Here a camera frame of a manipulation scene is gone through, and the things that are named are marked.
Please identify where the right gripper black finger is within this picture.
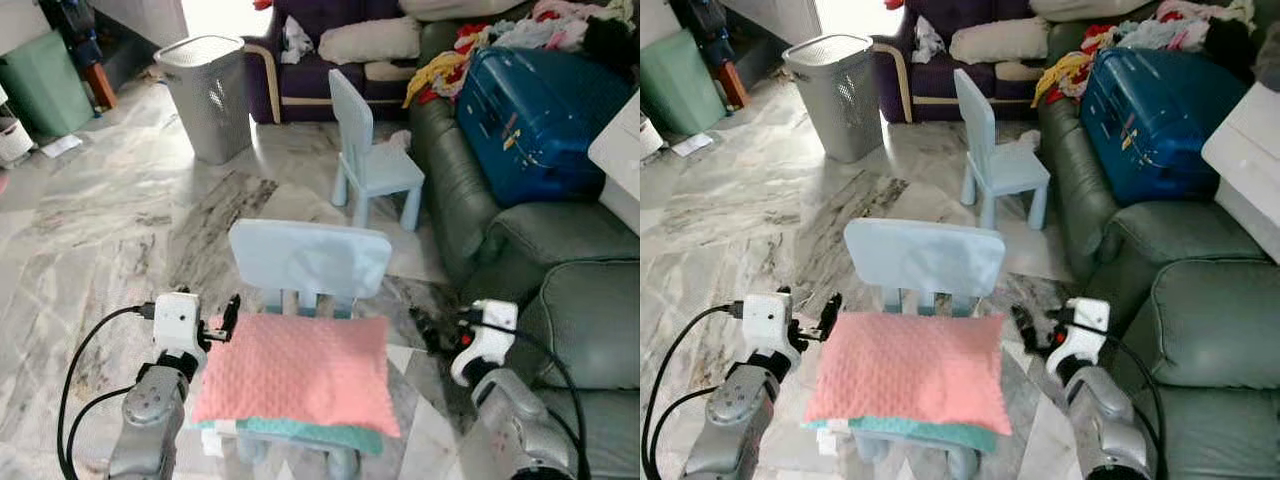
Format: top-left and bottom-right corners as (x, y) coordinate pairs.
(1010, 303), (1041, 349)
(410, 305), (443, 353)

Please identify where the pink fleece pillow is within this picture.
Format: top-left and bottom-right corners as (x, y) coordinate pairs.
(805, 310), (1013, 436)
(190, 310), (403, 439)

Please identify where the green leather sofa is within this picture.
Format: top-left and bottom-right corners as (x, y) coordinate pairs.
(1035, 20), (1280, 480)
(408, 20), (641, 480)

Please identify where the purple sofa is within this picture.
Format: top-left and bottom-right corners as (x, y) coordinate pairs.
(243, 0), (441, 126)
(872, 0), (1061, 123)

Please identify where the light blue child chair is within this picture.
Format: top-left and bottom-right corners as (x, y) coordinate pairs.
(328, 68), (426, 233)
(228, 218), (393, 480)
(843, 218), (1007, 480)
(953, 68), (1053, 231)

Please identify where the grey laundry basket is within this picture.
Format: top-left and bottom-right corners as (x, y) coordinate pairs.
(782, 33), (883, 164)
(153, 35), (254, 166)

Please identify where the blue hard suitcase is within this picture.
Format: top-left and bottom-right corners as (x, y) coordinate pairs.
(455, 45), (636, 209)
(1080, 45), (1251, 206)

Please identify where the person leg in dark shorts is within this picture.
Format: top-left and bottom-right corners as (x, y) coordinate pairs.
(38, 0), (121, 113)
(668, 0), (751, 109)

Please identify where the white cabinet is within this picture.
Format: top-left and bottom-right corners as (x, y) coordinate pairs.
(588, 88), (641, 236)
(1200, 80), (1280, 266)

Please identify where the yellow cloth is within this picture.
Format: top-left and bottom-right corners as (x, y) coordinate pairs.
(403, 50), (469, 109)
(1032, 50), (1096, 106)

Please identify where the green storage box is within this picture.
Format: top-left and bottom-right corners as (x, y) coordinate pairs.
(640, 28), (723, 136)
(0, 30), (96, 139)

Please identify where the white patterned cloth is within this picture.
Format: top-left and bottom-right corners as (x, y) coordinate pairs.
(910, 16), (947, 65)
(281, 16), (317, 67)

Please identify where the white cushion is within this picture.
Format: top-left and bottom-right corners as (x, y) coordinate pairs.
(317, 15), (423, 66)
(948, 15), (1051, 66)

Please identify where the beige cushion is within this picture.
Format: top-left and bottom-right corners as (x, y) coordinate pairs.
(1028, 0), (1166, 23)
(398, 0), (536, 23)

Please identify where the pile of colourful clothes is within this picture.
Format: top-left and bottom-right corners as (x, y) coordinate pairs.
(455, 0), (641, 73)
(1080, 0), (1280, 81)

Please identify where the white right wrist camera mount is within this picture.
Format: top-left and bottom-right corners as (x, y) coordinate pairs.
(450, 300), (519, 386)
(1045, 298), (1111, 386)

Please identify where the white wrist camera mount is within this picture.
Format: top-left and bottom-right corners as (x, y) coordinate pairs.
(742, 290), (796, 353)
(1045, 298), (1111, 386)
(450, 300), (519, 386)
(152, 290), (208, 356)

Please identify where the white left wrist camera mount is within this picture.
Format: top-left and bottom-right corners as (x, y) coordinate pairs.
(742, 290), (796, 353)
(152, 290), (208, 356)

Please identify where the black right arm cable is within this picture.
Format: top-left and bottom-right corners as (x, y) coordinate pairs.
(1058, 315), (1169, 480)
(460, 315), (593, 480)

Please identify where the long black left arm cable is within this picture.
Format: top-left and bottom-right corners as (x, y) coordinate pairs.
(642, 303), (746, 480)
(57, 305), (156, 480)

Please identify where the short black left arm cable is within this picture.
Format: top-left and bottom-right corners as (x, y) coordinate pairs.
(63, 385), (136, 471)
(650, 385), (723, 471)

